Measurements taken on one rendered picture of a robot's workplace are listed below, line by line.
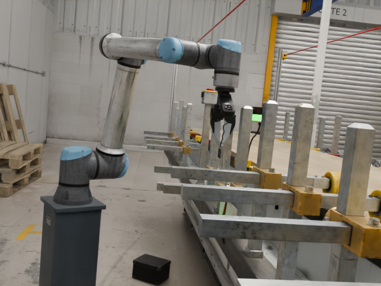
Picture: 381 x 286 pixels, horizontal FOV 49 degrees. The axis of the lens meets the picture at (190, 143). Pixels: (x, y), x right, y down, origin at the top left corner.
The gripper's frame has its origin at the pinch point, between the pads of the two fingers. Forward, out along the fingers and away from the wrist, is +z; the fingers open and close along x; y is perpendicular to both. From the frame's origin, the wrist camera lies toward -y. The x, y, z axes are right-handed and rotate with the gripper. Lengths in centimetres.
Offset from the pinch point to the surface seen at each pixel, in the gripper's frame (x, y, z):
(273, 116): -8.5, -28.4, -11.8
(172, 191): 16.5, -7.2, 16.9
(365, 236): -6, -86, 5
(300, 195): -5, -60, 4
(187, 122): -7, 147, 0
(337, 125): -116, 139, -8
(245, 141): -8.1, -3.4, -2.0
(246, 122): -7.6, -3.4, -8.6
